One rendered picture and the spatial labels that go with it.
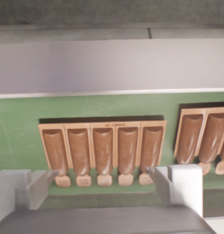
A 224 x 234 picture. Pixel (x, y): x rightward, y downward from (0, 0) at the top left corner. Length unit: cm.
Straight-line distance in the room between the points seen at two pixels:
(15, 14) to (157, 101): 79
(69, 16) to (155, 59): 73
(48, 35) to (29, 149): 55
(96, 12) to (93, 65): 71
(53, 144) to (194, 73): 13
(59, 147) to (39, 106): 4
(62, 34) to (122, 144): 58
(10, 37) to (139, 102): 63
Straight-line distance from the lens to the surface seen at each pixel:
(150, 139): 26
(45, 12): 98
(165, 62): 26
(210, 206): 36
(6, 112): 26
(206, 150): 28
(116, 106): 25
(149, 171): 17
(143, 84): 23
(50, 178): 16
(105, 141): 26
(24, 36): 83
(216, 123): 26
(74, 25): 85
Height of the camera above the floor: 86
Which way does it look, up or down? 45 degrees down
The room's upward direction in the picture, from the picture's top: 179 degrees counter-clockwise
